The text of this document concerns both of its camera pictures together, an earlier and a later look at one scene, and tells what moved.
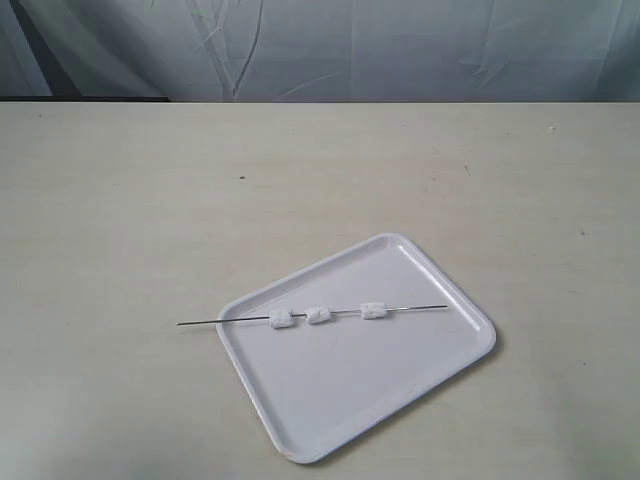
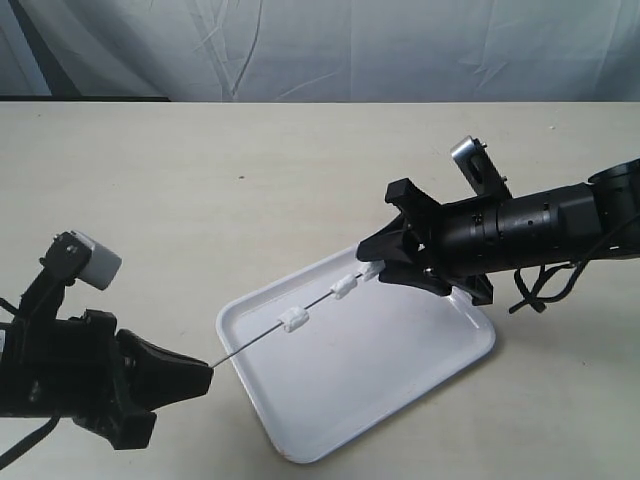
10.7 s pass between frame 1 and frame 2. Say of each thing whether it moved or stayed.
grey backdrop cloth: stayed
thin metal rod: moved
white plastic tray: stayed
